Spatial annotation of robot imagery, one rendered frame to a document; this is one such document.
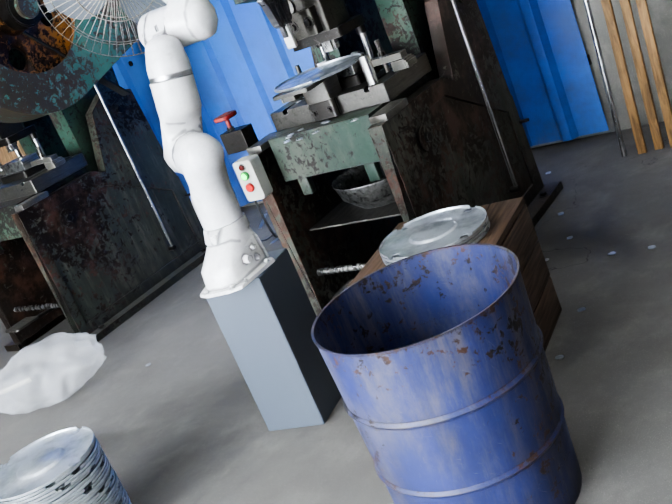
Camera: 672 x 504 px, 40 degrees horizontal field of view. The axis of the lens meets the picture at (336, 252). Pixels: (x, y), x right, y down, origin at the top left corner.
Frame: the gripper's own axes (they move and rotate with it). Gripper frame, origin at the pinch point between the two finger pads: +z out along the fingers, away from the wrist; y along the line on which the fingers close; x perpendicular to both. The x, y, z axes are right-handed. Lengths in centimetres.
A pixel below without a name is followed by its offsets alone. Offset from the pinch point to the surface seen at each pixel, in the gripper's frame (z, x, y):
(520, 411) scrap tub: 62, 90, 102
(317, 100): 21.0, 0.2, -0.7
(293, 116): 24.6, -13.2, -3.7
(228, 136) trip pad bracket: 22.8, -32.3, 7.0
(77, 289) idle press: 71, -152, 0
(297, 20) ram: -2.6, -0.5, -8.0
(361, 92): 22.9, 14.3, -3.5
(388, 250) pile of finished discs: 53, 36, 46
